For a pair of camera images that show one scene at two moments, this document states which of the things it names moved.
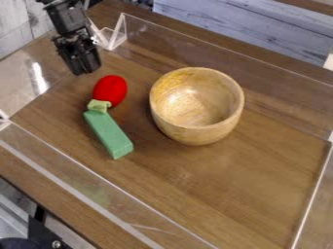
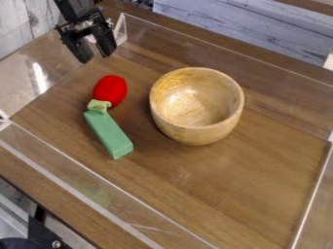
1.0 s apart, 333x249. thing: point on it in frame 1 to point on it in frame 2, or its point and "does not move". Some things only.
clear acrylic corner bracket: x=111 y=37 does not move
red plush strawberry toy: x=108 y=93 does not move
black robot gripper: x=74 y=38 to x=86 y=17
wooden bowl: x=195 y=103 does not move
